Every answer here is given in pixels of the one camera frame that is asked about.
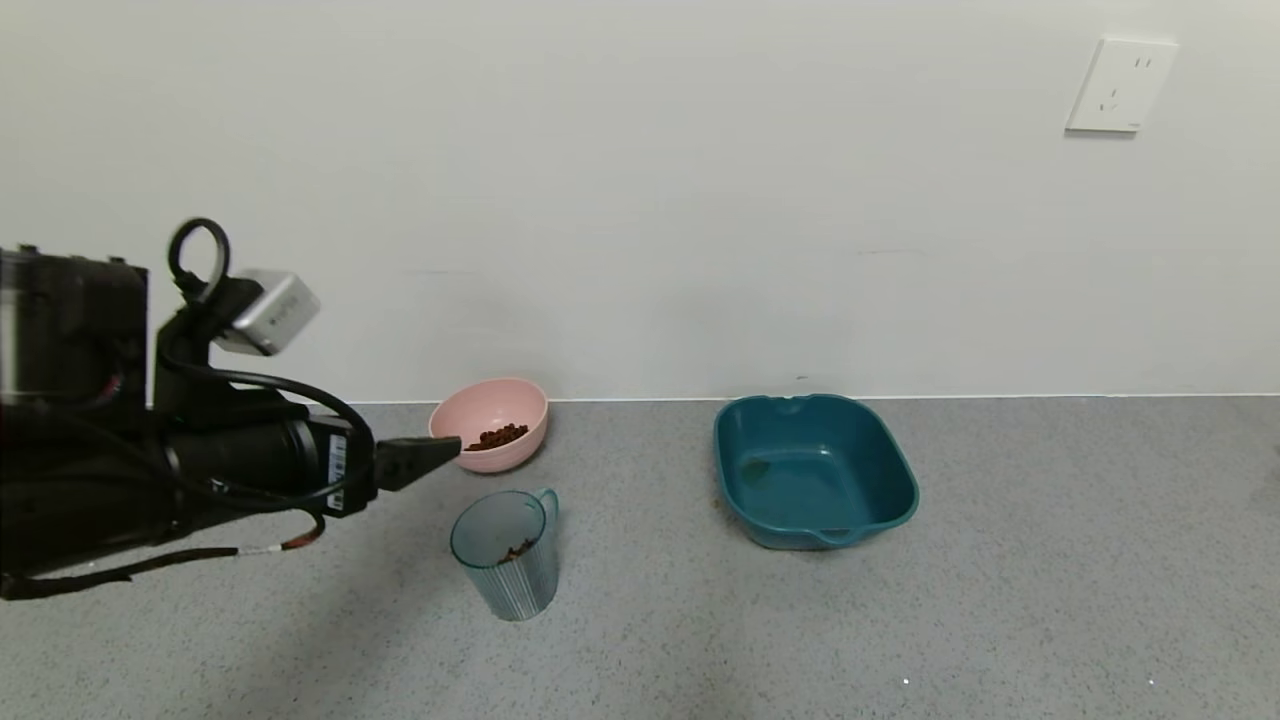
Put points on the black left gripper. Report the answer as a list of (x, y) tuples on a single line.
[(347, 468)]

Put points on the brown coffee beans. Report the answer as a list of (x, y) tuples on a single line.
[(497, 437)]

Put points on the clear blue ribbed cup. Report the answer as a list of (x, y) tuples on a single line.
[(510, 580)]

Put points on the pink plastic bowl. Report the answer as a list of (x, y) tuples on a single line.
[(480, 410)]

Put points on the teal plastic basin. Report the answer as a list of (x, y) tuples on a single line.
[(810, 470)]

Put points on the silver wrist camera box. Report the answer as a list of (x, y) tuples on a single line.
[(275, 310)]

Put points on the white wall socket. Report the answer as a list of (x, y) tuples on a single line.
[(1120, 85)]

